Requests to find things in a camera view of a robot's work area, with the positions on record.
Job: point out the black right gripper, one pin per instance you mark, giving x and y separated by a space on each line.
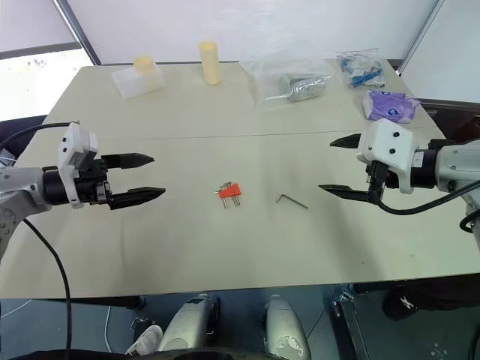
378 176

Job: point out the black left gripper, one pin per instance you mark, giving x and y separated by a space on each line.
92 183

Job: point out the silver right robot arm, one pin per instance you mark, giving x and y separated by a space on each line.
453 165

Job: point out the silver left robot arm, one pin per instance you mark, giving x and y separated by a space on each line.
22 187

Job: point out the metal hex key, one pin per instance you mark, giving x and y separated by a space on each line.
294 201

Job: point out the purple tissue pack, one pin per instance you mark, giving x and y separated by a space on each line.
390 107

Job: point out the plastic bag of metal parts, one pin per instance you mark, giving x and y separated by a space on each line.
296 88

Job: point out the clear plastic bag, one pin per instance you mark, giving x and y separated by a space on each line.
125 82

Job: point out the short cream cylinder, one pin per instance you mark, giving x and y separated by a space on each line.
145 73

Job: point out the dark chair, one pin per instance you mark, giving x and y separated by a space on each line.
453 120

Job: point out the black seat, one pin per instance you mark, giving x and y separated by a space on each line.
18 135

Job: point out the tall cream cylinder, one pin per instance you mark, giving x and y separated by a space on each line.
210 63

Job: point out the black shoe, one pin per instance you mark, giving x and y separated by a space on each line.
401 303

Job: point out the silver left robot leg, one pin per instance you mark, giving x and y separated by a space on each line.
191 322

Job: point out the silver robot leg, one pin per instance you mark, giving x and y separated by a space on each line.
285 330
191 322

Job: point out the black table leg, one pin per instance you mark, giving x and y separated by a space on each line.
350 326

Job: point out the white sneaker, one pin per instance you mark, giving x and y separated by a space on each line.
148 337

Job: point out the silver right robot leg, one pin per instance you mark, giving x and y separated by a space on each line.
285 330

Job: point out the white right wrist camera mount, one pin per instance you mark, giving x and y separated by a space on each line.
390 146

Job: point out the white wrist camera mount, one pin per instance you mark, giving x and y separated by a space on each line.
390 146
71 140

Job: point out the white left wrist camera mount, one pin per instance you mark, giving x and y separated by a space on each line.
71 140

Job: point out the white partition post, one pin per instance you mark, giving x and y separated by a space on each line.
423 33

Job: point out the black window frame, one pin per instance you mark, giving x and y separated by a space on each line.
75 26

